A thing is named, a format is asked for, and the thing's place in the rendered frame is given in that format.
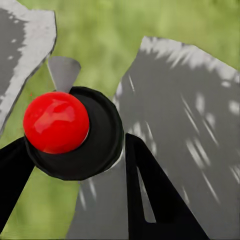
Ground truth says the insectifuge atomizer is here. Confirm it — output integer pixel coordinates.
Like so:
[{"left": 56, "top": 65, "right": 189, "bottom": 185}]
[{"left": 23, "top": 56, "right": 125, "bottom": 181}]

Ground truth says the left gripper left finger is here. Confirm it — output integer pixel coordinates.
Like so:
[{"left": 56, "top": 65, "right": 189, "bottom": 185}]
[{"left": 0, "top": 137, "right": 36, "bottom": 235}]

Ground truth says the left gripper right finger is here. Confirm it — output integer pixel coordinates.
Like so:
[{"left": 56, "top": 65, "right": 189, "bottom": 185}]
[{"left": 124, "top": 133, "right": 210, "bottom": 240}]

